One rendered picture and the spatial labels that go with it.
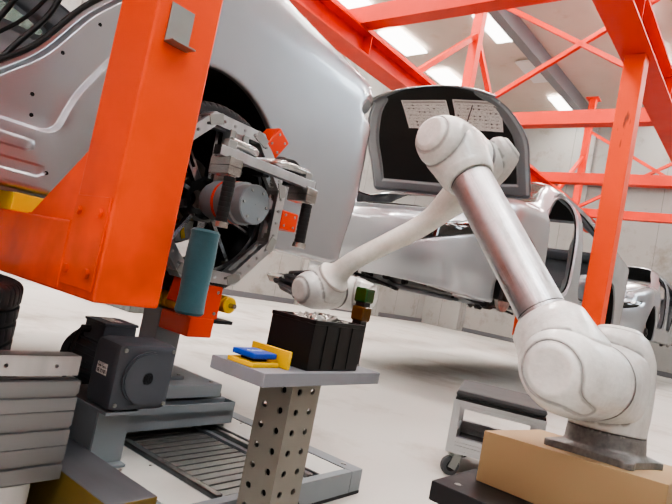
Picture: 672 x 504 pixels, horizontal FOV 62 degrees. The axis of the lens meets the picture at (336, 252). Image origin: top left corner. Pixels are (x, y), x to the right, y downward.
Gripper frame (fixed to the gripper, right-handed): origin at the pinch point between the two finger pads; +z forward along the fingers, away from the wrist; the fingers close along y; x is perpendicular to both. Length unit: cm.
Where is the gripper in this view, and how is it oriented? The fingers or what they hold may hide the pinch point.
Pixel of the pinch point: (276, 277)
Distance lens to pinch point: 197.8
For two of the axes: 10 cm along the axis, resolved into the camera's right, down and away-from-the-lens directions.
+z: -7.7, -1.2, 6.2
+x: -2.9, -8.1, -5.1
